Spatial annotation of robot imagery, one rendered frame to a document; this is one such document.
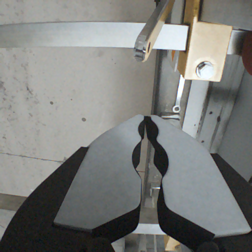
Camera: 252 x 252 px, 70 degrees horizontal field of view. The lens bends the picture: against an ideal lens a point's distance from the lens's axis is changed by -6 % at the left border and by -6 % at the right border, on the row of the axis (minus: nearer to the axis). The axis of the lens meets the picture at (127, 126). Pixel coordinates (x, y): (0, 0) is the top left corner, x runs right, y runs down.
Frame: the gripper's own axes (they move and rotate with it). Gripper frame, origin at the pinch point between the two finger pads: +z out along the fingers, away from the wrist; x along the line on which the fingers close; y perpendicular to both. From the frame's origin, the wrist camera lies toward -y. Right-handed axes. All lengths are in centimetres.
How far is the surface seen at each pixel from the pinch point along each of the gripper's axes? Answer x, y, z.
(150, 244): 8, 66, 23
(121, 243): -8, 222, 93
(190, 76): 6.2, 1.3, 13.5
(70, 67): -40, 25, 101
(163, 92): 5.5, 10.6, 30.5
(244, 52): 11.8, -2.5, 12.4
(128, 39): -2.0, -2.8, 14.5
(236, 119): 27.9, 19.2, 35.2
